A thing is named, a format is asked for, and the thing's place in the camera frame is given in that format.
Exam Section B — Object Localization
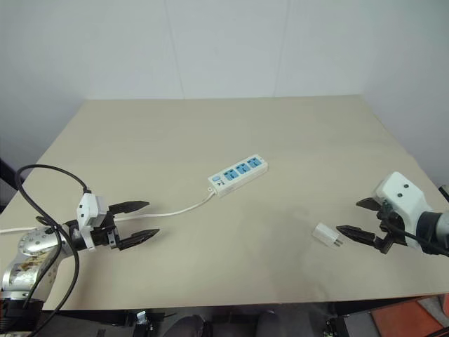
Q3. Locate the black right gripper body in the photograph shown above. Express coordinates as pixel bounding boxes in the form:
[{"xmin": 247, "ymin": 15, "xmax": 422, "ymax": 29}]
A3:
[{"xmin": 374, "ymin": 200, "xmax": 408, "ymax": 256}]

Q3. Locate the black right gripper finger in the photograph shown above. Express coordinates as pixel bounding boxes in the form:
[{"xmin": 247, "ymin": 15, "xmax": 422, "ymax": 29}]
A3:
[
  {"xmin": 355, "ymin": 197, "xmax": 382, "ymax": 213},
  {"xmin": 335, "ymin": 225, "xmax": 381, "ymax": 247}
]

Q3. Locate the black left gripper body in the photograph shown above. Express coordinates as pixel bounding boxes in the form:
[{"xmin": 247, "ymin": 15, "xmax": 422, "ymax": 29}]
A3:
[{"xmin": 90, "ymin": 210, "xmax": 123, "ymax": 251}]

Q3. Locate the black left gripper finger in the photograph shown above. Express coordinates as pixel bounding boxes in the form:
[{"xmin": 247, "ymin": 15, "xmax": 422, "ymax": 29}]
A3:
[
  {"xmin": 107, "ymin": 200, "xmax": 152, "ymax": 216},
  {"xmin": 116, "ymin": 228, "xmax": 161, "ymax": 251}
]

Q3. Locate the white plug adapter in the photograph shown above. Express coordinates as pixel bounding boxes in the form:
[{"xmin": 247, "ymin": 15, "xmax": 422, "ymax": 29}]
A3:
[{"xmin": 312, "ymin": 221, "xmax": 345, "ymax": 251}]

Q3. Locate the white and blue power strip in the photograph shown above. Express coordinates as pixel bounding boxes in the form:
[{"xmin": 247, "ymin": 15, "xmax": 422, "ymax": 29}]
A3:
[{"xmin": 208, "ymin": 153, "xmax": 270, "ymax": 199}]

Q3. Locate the red orange box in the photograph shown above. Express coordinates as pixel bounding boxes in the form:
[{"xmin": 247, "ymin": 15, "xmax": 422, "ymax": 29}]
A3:
[{"xmin": 370, "ymin": 296, "xmax": 449, "ymax": 337}]

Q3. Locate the dark rounded shape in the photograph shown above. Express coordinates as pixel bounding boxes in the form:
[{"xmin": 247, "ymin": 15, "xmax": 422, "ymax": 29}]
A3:
[{"xmin": 167, "ymin": 314, "xmax": 213, "ymax": 337}]

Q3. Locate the dark furniture piece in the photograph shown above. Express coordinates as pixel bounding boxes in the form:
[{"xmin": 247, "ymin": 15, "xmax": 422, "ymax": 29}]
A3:
[{"xmin": 0, "ymin": 157, "xmax": 19, "ymax": 214}]

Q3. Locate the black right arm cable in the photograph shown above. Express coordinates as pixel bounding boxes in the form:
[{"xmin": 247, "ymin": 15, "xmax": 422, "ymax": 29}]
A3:
[{"xmin": 383, "ymin": 213, "xmax": 449, "ymax": 257}]

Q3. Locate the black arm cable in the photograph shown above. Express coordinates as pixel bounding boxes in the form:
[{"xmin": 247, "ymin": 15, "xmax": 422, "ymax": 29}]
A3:
[
  {"xmin": 15, "ymin": 164, "xmax": 93, "ymax": 337},
  {"xmin": 383, "ymin": 213, "xmax": 449, "ymax": 257}
]

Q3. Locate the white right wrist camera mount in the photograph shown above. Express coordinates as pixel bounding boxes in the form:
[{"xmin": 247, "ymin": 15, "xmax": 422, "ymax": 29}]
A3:
[{"xmin": 371, "ymin": 171, "xmax": 434, "ymax": 251}]

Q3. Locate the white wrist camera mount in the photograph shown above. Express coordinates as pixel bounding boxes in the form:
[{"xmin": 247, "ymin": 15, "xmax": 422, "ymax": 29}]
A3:
[
  {"xmin": 76, "ymin": 190, "xmax": 107, "ymax": 251},
  {"xmin": 371, "ymin": 171, "xmax": 434, "ymax": 251}
]

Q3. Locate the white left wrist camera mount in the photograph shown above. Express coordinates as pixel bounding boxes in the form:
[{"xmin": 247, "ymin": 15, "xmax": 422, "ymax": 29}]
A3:
[{"xmin": 76, "ymin": 190, "xmax": 107, "ymax": 251}]

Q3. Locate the white power cord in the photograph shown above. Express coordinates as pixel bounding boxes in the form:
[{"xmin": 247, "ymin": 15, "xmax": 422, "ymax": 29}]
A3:
[{"xmin": 0, "ymin": 187, "xmax": 215, "ymax": 235}]

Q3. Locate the black table frame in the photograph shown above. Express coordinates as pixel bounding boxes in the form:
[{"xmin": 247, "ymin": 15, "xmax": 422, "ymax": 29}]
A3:
[{"xmin": 33, "ymin": 296, "xmax": 427, "ymax": 333}]

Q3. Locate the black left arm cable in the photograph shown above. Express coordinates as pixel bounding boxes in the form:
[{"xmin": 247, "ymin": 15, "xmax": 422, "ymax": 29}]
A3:
[{"xmin": 15, "ymin": 164, "xmax": 93, "ymax": 337}]

